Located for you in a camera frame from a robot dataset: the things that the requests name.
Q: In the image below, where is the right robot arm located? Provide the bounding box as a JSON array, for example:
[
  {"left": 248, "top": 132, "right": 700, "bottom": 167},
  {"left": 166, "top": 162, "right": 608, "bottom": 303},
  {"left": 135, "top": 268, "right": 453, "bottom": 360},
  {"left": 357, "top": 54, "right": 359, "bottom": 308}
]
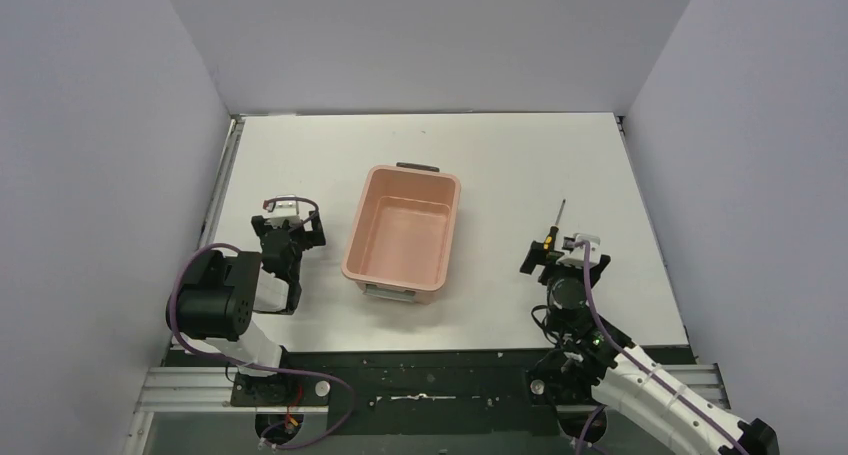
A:
[{"left": 519, "top": 234, "right": 780, "bottom": 454}]

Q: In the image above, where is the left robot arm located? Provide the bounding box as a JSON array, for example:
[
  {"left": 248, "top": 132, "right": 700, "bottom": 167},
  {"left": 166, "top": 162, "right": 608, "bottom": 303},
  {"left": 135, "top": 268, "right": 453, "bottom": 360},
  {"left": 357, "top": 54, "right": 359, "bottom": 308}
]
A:
[{"left": 166, "top": 210, "right": 326, "bottom": 406}]

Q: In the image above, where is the black yellow screwdriver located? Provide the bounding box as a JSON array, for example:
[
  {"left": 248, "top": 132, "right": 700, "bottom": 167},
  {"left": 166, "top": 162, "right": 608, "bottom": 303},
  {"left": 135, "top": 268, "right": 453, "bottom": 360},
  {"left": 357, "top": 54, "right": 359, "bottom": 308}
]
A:
[{"left": 542, "top": 198, "right": 567, "bottom": 251}]

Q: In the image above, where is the pink plastic bin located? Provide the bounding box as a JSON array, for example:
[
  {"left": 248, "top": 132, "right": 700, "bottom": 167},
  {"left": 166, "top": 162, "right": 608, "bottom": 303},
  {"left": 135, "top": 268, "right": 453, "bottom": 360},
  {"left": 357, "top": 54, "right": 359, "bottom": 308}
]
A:
[{"left": 341, "top": 162, "right": 461, "bottom": 304}]

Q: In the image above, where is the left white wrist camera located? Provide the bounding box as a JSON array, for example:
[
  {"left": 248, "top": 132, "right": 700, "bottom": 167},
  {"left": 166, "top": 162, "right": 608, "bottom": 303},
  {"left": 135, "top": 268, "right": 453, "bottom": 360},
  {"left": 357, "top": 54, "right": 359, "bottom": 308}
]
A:
[{"left": 264, "top": 196, "right": 301, "bottom": 225}]

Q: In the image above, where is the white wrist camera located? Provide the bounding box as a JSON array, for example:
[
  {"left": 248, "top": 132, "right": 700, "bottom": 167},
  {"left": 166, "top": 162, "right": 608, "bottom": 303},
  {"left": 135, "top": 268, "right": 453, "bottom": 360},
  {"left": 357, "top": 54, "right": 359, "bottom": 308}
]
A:
[
  {"left": 264, "top": 196, "right": 301, "bottom": 225},
  {"left": 557, "top": 233, "right": 602, "bottom": 268}
]

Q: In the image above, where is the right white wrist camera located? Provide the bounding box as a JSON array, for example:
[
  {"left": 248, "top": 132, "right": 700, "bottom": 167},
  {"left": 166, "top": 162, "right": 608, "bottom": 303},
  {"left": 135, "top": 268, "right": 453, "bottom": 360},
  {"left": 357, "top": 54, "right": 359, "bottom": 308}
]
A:
[{"left": 557, "top": 233, "right": 602, "bottom": 268}]

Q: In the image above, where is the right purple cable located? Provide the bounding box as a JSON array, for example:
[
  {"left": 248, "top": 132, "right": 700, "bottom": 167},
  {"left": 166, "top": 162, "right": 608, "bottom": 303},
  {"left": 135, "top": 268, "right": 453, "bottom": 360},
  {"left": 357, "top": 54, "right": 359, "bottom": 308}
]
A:
[{"left": 573, "top": 239, "right": 751, "bottom": 455}]

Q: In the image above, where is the aluminium rail frame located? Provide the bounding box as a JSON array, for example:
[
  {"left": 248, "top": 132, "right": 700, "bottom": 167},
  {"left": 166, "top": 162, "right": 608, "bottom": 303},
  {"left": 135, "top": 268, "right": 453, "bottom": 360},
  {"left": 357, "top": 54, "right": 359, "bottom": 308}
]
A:
[{"left": 122, "top": 362, "right": 730, "bottom": 455}]

